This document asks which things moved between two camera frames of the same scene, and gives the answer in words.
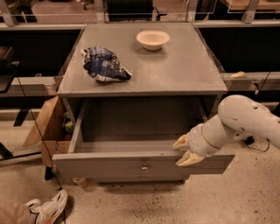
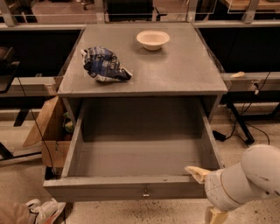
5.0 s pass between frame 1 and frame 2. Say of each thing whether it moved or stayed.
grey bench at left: stayed
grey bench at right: stayed
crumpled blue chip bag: stayed
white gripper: moved
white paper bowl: stayed
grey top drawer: moved
